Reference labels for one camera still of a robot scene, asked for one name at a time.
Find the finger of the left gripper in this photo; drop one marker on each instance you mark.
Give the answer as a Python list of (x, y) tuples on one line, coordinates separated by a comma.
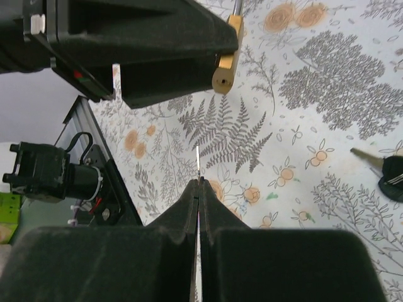
[(127, 32), (149, 83)]

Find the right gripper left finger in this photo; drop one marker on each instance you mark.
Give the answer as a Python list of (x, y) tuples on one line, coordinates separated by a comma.
[(108, 263)]

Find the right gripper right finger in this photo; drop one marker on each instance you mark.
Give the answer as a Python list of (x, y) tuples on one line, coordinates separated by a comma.
[(240, 263)]

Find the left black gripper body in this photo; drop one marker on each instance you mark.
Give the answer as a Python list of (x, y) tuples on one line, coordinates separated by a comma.
[(29, 44)]

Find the brass padlock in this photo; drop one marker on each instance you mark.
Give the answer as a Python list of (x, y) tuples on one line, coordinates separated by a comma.
[(224, 75)]

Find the black-headed key bunch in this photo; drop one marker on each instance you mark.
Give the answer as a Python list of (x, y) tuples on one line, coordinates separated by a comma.
[(390, 168)]

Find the floral table mat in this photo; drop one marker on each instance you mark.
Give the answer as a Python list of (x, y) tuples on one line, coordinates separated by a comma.
[(315, 79)]

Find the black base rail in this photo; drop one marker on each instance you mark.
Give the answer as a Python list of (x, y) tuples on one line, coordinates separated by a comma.
[(116, 206)]

